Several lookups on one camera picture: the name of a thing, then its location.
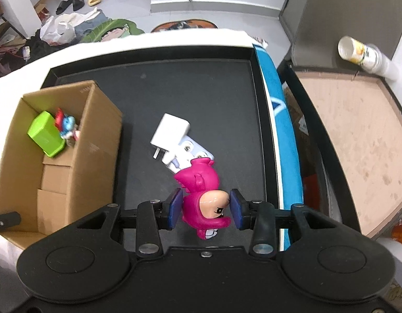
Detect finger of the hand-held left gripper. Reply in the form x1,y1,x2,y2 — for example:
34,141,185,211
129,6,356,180
0,212,22,234

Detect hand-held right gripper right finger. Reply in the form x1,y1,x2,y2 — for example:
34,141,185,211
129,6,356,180
229,187,339,258

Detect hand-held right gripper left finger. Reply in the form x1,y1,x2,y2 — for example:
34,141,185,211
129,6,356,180
75,187,184,258

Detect pink toy figure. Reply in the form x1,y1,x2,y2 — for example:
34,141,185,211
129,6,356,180
173,157,231,241

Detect white charger plug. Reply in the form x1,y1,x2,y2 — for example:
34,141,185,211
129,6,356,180
150,113,191,161

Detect green hexagonal cup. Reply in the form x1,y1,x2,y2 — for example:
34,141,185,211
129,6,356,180
27,111,66,159

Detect brown cardboard box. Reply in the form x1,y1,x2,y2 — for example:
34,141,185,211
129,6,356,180
0,80,124,251

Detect small red blue toy figure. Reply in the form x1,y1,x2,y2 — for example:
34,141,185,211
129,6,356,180
54,107,82,147

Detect black tray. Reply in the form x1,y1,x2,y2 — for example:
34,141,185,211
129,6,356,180
40,46,283,251

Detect blue white box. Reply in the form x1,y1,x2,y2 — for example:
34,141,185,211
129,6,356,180
252,45,306,252

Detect brown carton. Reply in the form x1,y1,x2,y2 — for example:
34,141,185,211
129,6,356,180
284,86,310,136

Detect black side table brown top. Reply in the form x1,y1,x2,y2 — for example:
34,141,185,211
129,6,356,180
276,61,402,240

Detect dark clothes pile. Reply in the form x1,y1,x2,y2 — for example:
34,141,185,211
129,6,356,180
23,36,69,62

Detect orange doormat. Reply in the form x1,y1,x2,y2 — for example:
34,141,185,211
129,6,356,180
151,19,219,33

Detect green cartoon floor mat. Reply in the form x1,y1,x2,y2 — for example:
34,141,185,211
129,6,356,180
80,18,145,44

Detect round table with yellow legs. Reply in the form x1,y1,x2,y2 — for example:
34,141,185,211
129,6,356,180
0,0,28,72

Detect white plastic bag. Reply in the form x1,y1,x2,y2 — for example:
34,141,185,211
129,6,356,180
40,16,76,44

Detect stack of paper cups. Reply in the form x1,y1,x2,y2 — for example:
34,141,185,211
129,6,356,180
338,35,393,79

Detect blue jeans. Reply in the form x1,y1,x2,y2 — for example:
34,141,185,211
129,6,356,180
74,10,110,36

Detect small open cardboard box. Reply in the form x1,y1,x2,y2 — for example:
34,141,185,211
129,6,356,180
34,3,53,22

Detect white cloth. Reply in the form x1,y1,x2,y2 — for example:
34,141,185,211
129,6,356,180
56,8,100,28

